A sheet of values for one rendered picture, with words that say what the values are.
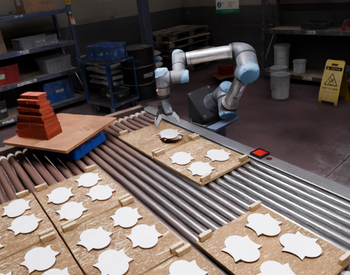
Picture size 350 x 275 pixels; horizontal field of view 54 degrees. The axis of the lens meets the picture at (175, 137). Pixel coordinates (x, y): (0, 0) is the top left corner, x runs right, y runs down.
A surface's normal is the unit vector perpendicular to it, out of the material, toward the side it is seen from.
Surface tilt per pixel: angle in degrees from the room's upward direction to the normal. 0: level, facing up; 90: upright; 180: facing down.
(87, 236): 0
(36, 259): 0
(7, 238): 0
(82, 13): 90
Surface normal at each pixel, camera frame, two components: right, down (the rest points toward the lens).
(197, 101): 0.42, -0.44
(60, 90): 0.63, 0.26
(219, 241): -0.10, -0.91
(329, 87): -0.77, 0.11
